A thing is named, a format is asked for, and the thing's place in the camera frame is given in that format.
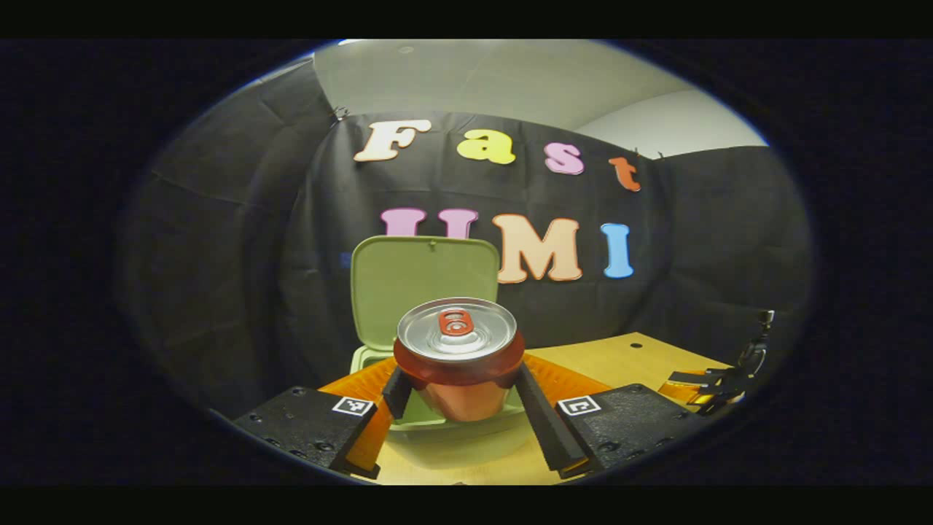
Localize green desktop garbage bin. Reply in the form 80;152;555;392
350;235;536;471

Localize black backdrop cloth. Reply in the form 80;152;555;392
120;62;813;416

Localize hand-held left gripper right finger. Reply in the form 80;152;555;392
514;354;704;480

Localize red pop can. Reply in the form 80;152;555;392
394;297;526;422

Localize wooden desktop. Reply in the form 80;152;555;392
350;332;733;486

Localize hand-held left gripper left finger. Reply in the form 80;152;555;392
233;357;414;480

